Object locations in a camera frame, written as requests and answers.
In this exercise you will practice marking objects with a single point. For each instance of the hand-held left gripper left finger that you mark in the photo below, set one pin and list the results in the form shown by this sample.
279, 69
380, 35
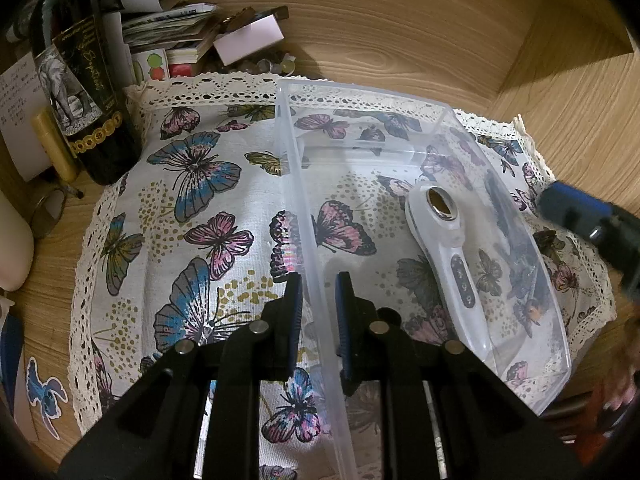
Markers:
291, 312

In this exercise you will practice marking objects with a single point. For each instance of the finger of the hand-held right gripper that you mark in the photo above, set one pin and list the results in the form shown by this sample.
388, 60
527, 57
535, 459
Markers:
575, 207

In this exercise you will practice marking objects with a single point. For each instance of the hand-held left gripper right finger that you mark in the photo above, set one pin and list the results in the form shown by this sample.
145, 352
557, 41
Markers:
343, 310

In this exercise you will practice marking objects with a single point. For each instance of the clear plastic storage box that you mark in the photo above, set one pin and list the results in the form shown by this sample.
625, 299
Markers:
400, 240

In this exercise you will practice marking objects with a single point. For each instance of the white handheld beauty device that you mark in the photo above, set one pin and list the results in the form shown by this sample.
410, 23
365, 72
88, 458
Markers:
452, 260

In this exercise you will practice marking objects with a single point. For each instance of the butterfly print lace cloth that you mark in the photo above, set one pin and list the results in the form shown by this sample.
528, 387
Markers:
200, 220

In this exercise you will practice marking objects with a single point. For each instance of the round metal rimmed lens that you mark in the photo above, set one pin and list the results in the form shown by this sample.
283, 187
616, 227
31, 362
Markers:
47, 212

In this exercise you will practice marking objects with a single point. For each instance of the small white cardboard box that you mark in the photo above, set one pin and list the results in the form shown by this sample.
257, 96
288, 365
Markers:
247, 40

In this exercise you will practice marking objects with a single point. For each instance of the cream white cylindrical container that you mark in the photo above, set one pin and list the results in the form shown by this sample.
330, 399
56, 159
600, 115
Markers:
12, 245

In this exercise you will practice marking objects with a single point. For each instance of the yellow lip balm tube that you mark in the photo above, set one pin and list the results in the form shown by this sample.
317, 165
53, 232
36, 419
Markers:
54, 145

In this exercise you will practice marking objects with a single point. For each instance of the dark wine bottle elephant label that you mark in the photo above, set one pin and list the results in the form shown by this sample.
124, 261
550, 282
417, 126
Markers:
82, 100

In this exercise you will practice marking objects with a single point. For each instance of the stack of papers and booklets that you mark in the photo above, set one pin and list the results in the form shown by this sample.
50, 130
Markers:
155, 20

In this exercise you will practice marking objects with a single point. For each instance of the white handwritten note paper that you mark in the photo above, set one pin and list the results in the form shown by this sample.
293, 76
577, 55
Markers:
20, 115

